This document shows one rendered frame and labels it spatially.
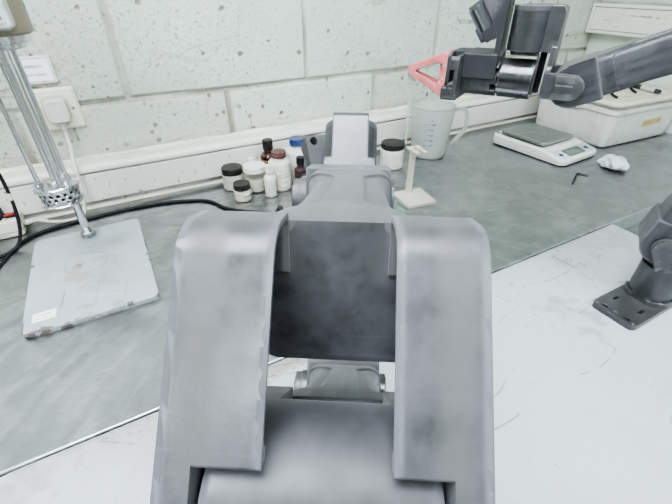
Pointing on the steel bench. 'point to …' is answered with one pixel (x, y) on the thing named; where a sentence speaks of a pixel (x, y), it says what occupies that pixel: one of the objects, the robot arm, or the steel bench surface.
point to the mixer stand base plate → (87, 277)
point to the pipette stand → (412, 182)
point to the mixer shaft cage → (69, 187)
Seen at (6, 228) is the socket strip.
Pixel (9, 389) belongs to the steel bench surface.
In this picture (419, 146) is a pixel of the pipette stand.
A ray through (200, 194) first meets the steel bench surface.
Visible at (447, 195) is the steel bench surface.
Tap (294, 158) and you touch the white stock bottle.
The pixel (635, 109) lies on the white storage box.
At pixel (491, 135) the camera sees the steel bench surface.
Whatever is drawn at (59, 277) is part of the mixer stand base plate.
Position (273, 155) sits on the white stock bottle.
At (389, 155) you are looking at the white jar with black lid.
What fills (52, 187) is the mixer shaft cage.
